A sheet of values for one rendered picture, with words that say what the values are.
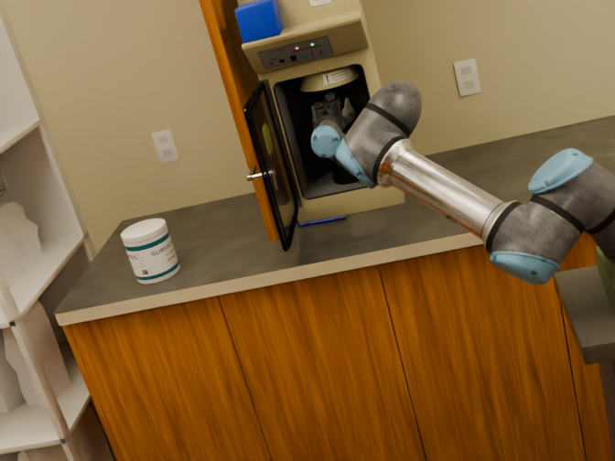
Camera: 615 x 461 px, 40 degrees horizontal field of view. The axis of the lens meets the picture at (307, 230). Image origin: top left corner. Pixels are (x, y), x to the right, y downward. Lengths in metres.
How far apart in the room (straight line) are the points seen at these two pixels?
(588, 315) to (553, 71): 1.27
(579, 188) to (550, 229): 0.09
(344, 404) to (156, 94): 1.21
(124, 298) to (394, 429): 0.86
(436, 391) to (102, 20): 1.59
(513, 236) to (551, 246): 0.07
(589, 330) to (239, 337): 1.07
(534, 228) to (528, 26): 1.30
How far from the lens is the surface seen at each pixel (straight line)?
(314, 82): 2.44
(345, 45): 2.33
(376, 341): 2.40
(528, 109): 2.91
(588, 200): 1.67
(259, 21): 2.28
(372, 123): 1.82
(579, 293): 1.86
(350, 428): 2.56
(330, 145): 2.19
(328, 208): 2.52
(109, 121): 3.02
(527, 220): 1.65
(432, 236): 2.25
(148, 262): 2.42
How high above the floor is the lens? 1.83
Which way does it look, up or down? 21 degrees down
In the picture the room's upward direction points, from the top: 15 degrees counter-clockwise
